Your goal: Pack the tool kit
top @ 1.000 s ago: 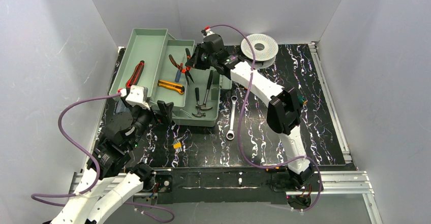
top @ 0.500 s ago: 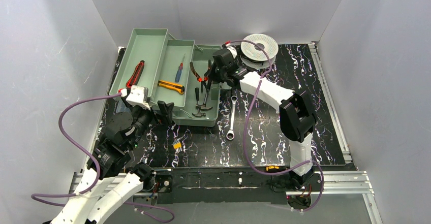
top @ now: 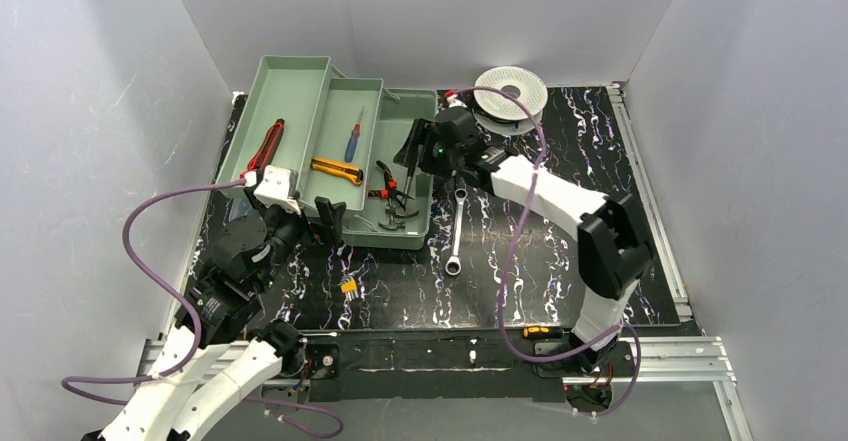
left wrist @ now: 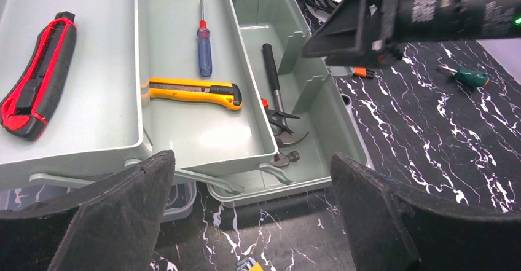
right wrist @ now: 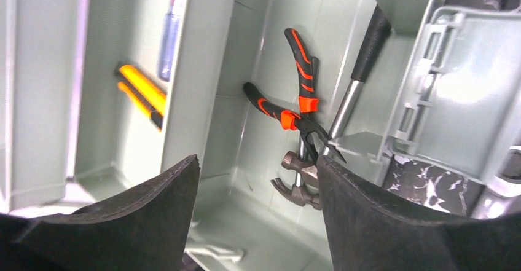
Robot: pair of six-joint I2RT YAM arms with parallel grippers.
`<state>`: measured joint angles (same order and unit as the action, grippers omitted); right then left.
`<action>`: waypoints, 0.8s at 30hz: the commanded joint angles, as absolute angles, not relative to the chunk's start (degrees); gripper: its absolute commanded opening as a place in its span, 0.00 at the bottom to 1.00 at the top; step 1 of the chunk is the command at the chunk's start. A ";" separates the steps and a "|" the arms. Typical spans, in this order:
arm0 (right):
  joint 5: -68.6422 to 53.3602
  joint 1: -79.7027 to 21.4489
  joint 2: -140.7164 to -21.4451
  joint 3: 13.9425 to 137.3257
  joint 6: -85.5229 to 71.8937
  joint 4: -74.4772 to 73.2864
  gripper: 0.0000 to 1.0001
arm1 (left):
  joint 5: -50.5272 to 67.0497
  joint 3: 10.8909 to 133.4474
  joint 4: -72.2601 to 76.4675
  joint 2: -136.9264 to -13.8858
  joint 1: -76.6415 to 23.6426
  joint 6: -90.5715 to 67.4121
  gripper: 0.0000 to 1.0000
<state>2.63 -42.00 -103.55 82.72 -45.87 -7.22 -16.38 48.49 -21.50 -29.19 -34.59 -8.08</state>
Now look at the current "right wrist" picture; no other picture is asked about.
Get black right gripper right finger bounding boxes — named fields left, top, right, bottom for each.
left=317, top=155, right=520, bottom=270

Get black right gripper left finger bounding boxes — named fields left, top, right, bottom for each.
left=1, top=155, right=200, bottom=270

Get small black claw hammer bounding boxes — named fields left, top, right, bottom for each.
left=270, top=138, right=322, bottom=211

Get orange utility knife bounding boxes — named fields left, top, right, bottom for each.
left=114, top=63, right=166, bottom=131

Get red handled pliers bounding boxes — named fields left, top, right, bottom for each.
left=243, top=28, right=346, bottom=162

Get black marbled table mat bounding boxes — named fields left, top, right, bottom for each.
left=382, top=0, right=520, bottom=216

